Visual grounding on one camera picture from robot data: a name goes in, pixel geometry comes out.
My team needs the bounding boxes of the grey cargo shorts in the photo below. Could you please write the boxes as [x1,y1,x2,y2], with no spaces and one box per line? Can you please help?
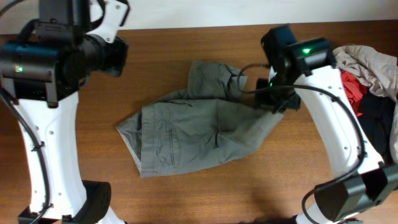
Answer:
[116,60,284,178]

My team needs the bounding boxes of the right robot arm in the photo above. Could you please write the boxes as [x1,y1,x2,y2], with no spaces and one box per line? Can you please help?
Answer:
[256,25,397,223]

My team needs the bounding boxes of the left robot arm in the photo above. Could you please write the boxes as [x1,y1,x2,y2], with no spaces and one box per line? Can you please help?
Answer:
[1,0,130,223]

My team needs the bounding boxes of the red garment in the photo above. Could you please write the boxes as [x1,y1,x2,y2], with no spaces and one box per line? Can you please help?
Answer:
[341,70,369,117]

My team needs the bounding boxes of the black garment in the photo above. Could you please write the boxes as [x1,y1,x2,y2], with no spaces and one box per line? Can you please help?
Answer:
[358,93,396,164]

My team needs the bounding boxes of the beige garment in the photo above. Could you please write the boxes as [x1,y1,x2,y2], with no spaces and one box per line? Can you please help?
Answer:
[333,45,397,162]

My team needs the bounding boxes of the right black cable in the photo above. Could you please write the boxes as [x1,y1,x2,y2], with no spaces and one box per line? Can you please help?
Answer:
[236,63,366,224]

